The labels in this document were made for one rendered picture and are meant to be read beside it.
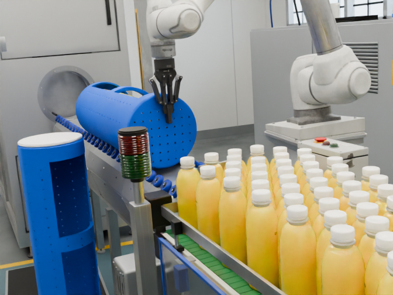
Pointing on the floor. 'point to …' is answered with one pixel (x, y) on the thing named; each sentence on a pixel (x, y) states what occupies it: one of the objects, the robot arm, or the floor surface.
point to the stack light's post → (144, 248)
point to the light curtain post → (143, 45)
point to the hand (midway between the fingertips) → (168, 113)
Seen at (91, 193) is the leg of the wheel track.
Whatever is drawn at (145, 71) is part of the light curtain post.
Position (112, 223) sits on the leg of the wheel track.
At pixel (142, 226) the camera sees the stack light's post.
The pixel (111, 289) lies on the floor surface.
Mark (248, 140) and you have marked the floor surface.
